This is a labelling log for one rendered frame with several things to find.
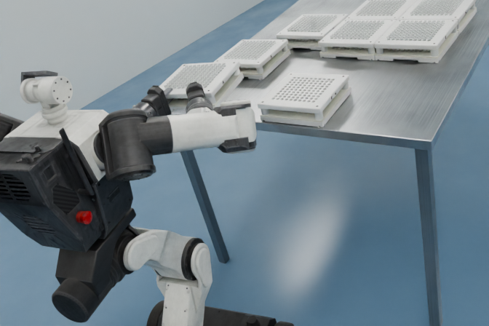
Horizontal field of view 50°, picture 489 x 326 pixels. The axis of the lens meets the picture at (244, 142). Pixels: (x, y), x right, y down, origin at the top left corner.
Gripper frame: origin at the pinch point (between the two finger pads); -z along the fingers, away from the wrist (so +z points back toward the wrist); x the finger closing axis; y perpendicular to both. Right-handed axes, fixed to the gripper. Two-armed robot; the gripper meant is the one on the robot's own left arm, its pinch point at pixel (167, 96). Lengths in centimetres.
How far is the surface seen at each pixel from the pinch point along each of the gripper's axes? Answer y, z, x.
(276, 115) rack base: 31.3, -16.6, 15.3
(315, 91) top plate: 42, -27, 11
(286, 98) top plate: 34.0, -20.7, 10.8
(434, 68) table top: 74, -60, 19
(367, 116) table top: 61, -24, 18
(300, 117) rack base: 40.6, -16.4, 15.3
